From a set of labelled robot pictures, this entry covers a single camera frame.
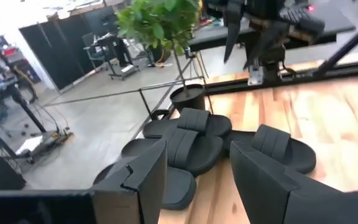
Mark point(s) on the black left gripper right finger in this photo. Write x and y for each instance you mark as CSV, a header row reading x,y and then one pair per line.
x,y
266,193

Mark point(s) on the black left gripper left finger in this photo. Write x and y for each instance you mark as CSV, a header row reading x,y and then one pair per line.
x,y
129,199

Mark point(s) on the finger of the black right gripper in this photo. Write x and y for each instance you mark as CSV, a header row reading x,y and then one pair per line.
x,y
269,37
232,34

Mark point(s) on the black rubber slide sandal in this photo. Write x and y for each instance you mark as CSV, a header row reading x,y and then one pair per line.
x,y
219,124
300,158
179,189
204,155

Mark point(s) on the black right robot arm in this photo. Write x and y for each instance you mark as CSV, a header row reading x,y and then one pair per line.
x,y
272,65

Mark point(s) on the grey desk top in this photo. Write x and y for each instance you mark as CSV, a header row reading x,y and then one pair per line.
x,y
210,37

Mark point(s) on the green leafy plant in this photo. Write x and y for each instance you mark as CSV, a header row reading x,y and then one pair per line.
x,y
157,28

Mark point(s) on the black plant pot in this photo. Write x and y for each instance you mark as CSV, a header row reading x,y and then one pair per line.
x,y
188,99

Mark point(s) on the black rolling cart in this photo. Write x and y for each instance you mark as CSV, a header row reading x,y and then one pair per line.
x,y
113,43

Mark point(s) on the black office chair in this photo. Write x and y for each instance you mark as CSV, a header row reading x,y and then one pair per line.
x,y
93,46

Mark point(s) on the black partition wall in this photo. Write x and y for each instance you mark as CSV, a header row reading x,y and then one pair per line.
x,y
57,53

